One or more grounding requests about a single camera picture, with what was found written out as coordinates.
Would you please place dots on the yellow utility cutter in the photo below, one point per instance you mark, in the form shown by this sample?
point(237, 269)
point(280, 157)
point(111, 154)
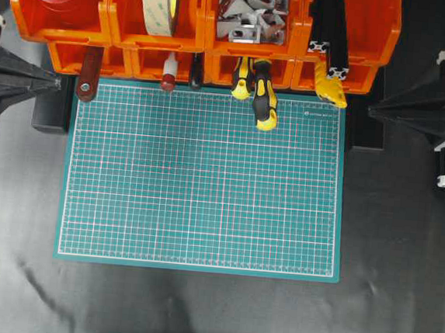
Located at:
point(329, 89)

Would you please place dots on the green cutting mat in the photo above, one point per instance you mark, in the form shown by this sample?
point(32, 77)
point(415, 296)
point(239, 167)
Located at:
point(184, 180)

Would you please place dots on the yellow black screwdriver small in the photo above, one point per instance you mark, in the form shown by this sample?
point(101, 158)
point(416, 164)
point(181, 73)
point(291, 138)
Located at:
point(242, 79)

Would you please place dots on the yellow black screwdriver large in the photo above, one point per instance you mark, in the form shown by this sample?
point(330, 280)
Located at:
point(265, 101)

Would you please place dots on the orange lower bin centre right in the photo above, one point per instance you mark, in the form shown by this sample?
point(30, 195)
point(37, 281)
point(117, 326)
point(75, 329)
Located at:
point(219, 70)

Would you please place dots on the black marker pen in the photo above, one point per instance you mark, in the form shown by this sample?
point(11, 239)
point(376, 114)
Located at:
point(196, 71)

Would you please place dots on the orange lower bin far left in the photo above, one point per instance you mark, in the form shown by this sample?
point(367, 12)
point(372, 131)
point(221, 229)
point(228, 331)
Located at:
point(67, 58)

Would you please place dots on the black aluminium extrusion front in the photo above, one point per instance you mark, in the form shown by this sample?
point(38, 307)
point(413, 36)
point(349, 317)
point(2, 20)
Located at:
point(336, 36)

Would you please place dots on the black aluminium extrusion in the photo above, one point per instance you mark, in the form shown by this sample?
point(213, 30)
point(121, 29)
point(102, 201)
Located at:
point(319, 39)
point(336, 36)

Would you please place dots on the pile of aluminium corner brackets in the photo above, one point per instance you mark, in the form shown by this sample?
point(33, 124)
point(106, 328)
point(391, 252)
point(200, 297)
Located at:
point(252, 21)

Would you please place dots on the orange lower bin far right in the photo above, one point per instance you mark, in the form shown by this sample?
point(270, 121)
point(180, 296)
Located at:
point(359, 80)

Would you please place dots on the orange upper bin centre left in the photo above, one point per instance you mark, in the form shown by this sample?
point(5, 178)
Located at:
point(128, 29)

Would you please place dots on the beige double-sided tape roll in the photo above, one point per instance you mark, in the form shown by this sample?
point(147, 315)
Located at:
point(160, 16)

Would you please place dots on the black aluminium extrusion rear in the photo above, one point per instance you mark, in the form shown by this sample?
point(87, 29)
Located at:
point(319, 39)

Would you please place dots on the orange upper bin far right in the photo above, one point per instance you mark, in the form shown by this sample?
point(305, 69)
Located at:
point(373, 29)

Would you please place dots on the black rack base frame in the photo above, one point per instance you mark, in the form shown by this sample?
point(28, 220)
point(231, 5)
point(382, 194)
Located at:
point(51, 114)

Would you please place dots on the dark red handled tool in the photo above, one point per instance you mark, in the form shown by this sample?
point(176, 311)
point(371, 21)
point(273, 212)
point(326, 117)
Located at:
point(89, 74)

